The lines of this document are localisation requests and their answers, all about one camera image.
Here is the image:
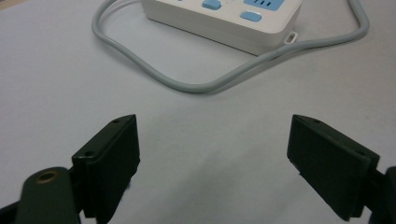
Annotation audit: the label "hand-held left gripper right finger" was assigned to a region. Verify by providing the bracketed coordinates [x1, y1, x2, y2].
[286, 114, 381, 222]

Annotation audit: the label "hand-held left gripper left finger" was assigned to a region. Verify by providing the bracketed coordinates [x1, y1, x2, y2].
[71, 114, 141, 224]

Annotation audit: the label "white power strip blue buttons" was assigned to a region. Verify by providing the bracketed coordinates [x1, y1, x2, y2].
[140, 0, 304, 57]

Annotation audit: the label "grey power strip cable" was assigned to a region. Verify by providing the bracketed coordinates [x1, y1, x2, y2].
[91, 0, 371, 94]

